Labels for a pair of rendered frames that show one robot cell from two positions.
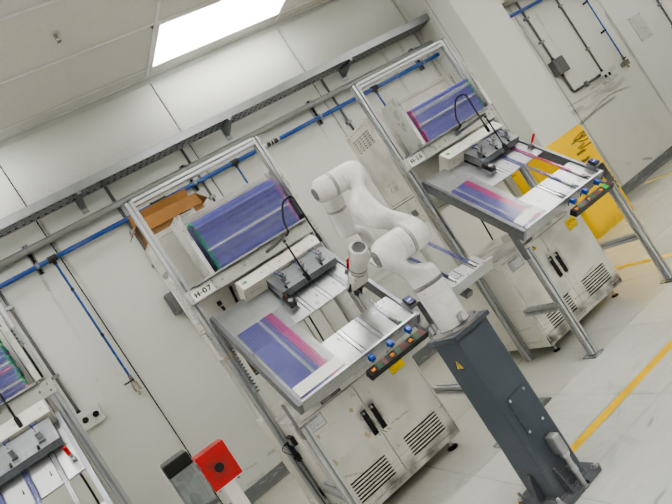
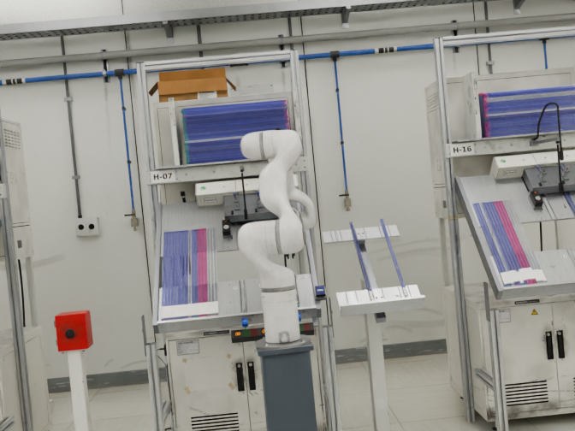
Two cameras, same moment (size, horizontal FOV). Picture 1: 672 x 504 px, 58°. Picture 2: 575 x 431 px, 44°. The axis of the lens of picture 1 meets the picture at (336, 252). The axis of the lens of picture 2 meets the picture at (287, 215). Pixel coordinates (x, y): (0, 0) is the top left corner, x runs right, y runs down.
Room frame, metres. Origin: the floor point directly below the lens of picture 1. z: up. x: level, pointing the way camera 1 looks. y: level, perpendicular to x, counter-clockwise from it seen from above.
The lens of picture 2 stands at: (-0.02, -1.20, 1.21)
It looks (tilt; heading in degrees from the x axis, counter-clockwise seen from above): 2 degrees down; 22
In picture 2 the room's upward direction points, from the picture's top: 5 degrees counter-clockwise
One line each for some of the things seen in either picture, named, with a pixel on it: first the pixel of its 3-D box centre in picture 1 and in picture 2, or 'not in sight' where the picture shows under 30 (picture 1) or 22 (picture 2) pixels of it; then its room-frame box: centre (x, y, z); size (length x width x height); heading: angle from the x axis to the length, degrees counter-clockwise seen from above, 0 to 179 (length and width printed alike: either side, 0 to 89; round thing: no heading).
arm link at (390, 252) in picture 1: (403, 261); (265, 255); (2.20, -0.19, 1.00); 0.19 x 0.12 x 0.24; 106
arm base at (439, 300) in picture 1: (442, 305); (281, 315); (2.21, -0.22, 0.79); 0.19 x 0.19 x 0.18
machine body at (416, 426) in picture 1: (356, 430); (248, 375); (3.19, 0.42, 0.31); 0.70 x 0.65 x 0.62; 115
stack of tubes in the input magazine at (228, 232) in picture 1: (244, 224); (236, 132); (3.10, 0.31, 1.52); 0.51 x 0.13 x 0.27; 115
